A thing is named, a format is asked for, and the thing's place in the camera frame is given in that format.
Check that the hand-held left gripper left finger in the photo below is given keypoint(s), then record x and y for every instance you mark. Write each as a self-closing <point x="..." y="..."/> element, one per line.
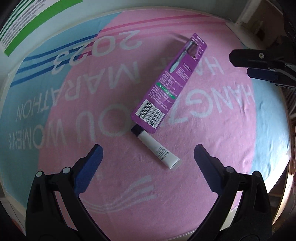
<point x="89" y="171"/>

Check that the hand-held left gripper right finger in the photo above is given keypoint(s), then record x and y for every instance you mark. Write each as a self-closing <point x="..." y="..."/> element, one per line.
<point x="208" y="169"/>

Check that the white cream tube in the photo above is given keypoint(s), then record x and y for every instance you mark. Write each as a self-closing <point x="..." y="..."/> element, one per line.
<point x="157" y="150"/>

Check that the green and white wall poster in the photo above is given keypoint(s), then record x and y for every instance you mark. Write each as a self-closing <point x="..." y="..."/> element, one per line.
<point x="34" y="20"/>

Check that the pink and blue printed towel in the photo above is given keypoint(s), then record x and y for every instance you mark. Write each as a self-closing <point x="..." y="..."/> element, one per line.
<point x="92" y="139"/>

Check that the purple toothbrush box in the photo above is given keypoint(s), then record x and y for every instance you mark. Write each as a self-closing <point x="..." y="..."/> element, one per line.
<point x="161" y="92"/>

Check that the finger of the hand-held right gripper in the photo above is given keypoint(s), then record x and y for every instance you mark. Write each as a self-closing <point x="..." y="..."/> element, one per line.
<point x="261" y="73"/>
<point x="252" y="58"/>

